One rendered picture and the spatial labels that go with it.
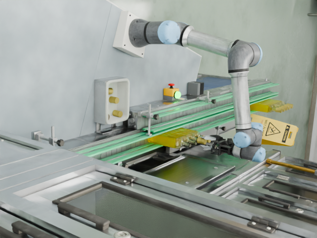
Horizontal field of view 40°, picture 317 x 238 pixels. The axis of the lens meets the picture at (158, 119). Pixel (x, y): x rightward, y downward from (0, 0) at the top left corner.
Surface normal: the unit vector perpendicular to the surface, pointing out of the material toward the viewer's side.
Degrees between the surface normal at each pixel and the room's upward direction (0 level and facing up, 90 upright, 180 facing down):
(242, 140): 88
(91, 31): 0
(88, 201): 90
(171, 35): 6
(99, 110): 90
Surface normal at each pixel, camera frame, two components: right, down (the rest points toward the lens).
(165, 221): 0.04, -0.97
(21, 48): 0.80, 0.17
